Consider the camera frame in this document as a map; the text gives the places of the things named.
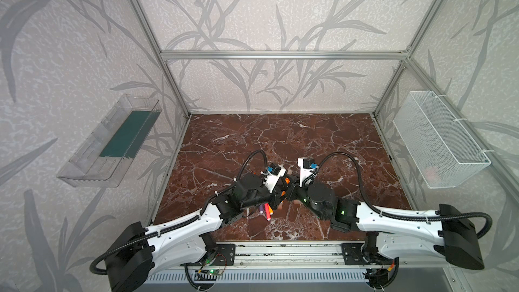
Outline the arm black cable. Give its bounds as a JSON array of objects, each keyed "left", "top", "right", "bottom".
[
  {"left": 88, "top": 149, "right": 269, "bottom": 275},
  {"left": 318, "top": 151, "right": 493, "bottom": 239}
]

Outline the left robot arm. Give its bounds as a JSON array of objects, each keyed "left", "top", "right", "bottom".
[{"left": 89, "top": 173, "right": 291, "bottom": 291}]

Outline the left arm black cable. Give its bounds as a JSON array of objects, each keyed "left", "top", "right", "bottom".
[{"left": 88, "top": 149, "right": 269, "bottom": 275}]

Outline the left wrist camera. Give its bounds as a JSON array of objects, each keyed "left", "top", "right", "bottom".
[{"left": 262, "top": 163, "right": 287, "bottom": 193}]

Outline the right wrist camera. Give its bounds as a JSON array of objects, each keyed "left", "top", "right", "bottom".
[{"left": 297, "top": 158, "right": 318, "bottom": 187}]

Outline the clear plastic wall bin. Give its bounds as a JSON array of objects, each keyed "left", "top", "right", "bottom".
[{"left": 57, "top": 94, "right": 162, "bottom": 188}]

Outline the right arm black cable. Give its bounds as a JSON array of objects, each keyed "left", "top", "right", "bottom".
[{"left": 318, "top": 151, "right": 493, "bottom": 239}]

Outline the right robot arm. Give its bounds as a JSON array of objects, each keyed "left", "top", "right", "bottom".
[{"left": 287, "top": 181, "right": 492, "bottom": 270}]

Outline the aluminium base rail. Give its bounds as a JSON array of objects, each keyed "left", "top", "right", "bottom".
[{"left": 117, "top": 240, "right": 459, "bottom": 270}]

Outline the white wire mesh basket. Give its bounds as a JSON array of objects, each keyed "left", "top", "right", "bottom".
[{"left": 393, "top": 91, "right": 491, "bottom": 189}]

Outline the green circuit board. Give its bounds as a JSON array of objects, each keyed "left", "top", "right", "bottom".
[{"left": 195, "top": 268, "right": 225, "bottom": 281}]

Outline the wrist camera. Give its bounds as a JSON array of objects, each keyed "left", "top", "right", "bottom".
[
  {"left": 297, "top": 158, "right": 318, "bottom": 187},
  {"left": 262, "top": 163, "right": 287, "bottom": 193}
]

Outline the pink highlighter pen near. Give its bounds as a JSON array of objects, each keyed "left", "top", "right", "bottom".
[{"left": 263, "top": 204, "right": 271, "bottom": 221}]

